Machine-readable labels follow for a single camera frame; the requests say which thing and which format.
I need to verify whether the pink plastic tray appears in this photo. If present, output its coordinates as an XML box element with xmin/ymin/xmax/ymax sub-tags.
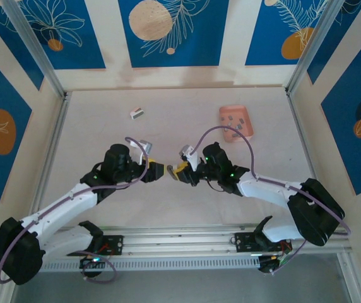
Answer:
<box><xmin>218</xmin><ymin>105</ymin><xmax>255</xmax><ymax>143</ymax></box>

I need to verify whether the black controller board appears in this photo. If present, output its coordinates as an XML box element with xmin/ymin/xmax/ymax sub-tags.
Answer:
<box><xmin>78</xmin><ymin>254</ymin><xmax>105</xmax><ymax>279</ymax></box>
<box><xmin>257</xmin><ymin>254</ymin><xmax>292</xmax><ymax>275</ymax></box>

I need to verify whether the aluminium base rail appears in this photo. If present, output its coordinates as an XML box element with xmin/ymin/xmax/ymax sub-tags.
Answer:
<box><xmin>41</xmin><ymin>223</ymin><xmax>352</xmax><ymax>263</ymax></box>

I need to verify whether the aluminium table side rail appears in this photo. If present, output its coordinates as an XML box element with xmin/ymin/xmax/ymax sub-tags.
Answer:
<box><xmin>25</xmin><ymin>91</ymin><xmax>73</xmax><ymax>234</ymax></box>
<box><xmin>285</xmin><ymin>90</ymin><xmax>334</xmax><ymax>228</ymax></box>

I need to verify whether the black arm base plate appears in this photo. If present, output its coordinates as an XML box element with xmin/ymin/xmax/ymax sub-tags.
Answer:
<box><xmin>234</xmin><ymin>232</ymin><xmax>293</xmax><ymax>253</ymax></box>
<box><xmin>98</xmin><ymin>235</ymin><xmax>125</xmax><ymax>257</ymax></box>

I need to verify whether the white slotted cable duct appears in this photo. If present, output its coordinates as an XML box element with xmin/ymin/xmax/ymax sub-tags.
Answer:
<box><xmin>40</xmin><ymin>254</ymin><xmax>263</xmax><ymax>273</ymax></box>

